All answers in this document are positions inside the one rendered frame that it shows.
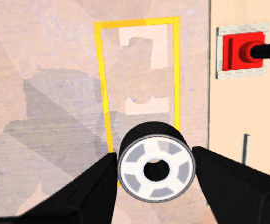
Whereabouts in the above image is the yellow rectangular outline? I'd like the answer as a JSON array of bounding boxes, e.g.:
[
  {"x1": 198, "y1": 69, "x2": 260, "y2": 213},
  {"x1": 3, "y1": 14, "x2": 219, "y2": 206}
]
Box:
[{"x1": 93, "y1": 16, "x2": 180, "y2": 153}]

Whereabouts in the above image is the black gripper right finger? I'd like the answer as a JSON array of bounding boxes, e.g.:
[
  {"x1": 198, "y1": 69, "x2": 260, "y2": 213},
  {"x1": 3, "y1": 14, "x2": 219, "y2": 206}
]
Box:
[{"x1": 192, "y1": 146, "x2": 270, "y2": 224}]

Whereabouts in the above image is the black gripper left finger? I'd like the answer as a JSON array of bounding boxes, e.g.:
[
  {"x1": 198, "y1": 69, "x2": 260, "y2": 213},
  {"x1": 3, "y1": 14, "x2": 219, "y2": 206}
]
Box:
[{"x1": 0, "y1": 152, "x2": 118, "y2": 224}]

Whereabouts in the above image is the black wheel with white hub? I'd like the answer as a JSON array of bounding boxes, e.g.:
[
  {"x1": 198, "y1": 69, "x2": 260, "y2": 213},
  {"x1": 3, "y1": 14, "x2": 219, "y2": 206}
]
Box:
[{"x1": 117, "y1": 121, "x2": 196, "y2": 203}]

